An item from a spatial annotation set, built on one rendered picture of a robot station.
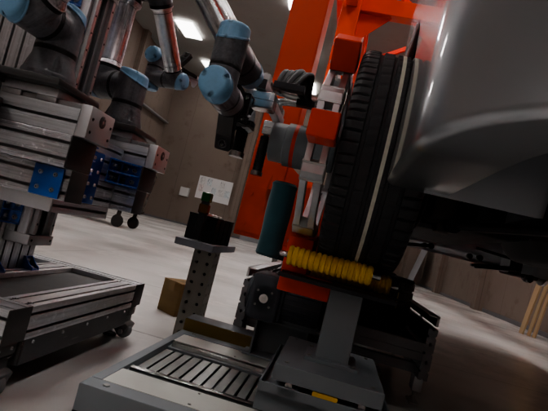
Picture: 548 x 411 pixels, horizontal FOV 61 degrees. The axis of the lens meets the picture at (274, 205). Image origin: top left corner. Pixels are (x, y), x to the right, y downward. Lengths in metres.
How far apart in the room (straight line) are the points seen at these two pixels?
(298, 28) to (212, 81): 1.17
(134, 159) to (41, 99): 0.50
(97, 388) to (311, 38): 1.59
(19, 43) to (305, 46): 1.11
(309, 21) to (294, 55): 0.16
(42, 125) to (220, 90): 0.57
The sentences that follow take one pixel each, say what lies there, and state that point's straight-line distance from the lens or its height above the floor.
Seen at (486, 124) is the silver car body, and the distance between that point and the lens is 0.67.
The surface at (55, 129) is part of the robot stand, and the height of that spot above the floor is 0.69.
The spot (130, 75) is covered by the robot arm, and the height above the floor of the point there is 1.01.
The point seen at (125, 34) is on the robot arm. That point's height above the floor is 1.19.
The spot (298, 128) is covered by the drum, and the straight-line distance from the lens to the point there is 1.49.
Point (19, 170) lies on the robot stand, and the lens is 1.50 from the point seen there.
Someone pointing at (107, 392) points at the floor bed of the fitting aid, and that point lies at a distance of 1.32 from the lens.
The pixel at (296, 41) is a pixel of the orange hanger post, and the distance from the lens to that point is 2.17.
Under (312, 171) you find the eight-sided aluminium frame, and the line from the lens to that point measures 1.24.
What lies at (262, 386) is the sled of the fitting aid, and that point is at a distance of 1.35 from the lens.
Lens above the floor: 0.56
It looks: 3 degrees up
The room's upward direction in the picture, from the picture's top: 14 degrees clockwise
